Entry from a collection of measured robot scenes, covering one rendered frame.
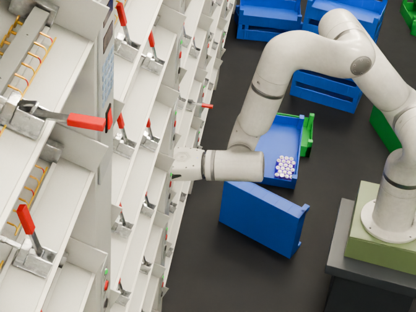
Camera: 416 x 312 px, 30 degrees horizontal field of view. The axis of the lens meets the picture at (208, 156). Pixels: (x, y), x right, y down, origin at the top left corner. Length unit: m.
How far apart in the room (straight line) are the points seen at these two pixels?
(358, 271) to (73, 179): 1.51
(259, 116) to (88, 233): 0.94
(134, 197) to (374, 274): 1.04
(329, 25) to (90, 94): 1.09
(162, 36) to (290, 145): 1.54
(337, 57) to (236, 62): 1.86
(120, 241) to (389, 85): 0.87
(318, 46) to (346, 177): 1.33
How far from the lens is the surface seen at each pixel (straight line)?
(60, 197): 0.99
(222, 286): 2.64
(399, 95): 2.07
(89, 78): 0.95
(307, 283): 2.71
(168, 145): 1.89
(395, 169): 2.25
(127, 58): 1.24
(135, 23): 1.33
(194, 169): 2.08
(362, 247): 2.39
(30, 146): 0.76
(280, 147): 3.12
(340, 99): 3.47
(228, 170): 2.08
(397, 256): 2.40
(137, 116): 1.45
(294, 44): 1.89
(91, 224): 1.10
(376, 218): 2.40
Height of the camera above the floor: 2.00
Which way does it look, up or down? 40 degrees down
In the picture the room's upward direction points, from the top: 7 degrees clockwise
